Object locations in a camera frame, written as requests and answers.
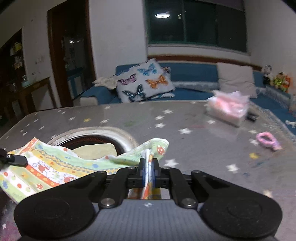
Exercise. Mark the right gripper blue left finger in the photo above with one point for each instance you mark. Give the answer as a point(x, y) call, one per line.
point(119, 184)

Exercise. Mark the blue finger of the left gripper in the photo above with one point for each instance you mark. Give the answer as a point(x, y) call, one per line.
point(7, 159)

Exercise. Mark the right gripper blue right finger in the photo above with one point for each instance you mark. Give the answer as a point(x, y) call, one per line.
point(177, 184)

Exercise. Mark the colourful striped children's garment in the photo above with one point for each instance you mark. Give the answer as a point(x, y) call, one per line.
point(51, 166)

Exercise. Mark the round table heater opening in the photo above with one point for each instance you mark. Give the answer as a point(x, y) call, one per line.
point(93, 135)

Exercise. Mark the wooden side table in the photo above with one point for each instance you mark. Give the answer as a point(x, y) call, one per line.
point(24, 96)

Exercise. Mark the pink tissue box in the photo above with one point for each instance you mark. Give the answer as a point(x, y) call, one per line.
point(231, 108)

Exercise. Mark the beige cloth on sofa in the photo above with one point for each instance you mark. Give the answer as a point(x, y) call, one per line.
point(109, 83)

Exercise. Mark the butterfly print pillow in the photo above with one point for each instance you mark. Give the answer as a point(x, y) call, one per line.
point(143, 81)

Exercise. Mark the blue sofa bench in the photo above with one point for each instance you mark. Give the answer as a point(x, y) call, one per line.
point(195, 81)

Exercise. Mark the black small box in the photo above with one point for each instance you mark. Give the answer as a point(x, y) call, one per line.
point(252, 116)

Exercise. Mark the pink scrunchie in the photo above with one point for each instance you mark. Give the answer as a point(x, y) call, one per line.
point(268, 140)

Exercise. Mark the grey plain pillow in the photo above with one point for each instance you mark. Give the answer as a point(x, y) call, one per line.
point(232, 78)

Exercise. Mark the panda plush toy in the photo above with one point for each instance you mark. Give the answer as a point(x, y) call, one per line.
point(267, 74)

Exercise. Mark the yellow-vested teddy bear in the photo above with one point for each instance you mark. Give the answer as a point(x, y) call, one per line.
point(278, 81)

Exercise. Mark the dark wooden door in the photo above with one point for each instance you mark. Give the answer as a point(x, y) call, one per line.
point(71, 49)

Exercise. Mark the orange plush toy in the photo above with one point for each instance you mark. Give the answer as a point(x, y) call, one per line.
point(286, 83)

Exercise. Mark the dark window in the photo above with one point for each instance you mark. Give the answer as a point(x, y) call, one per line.
point(219, 24)

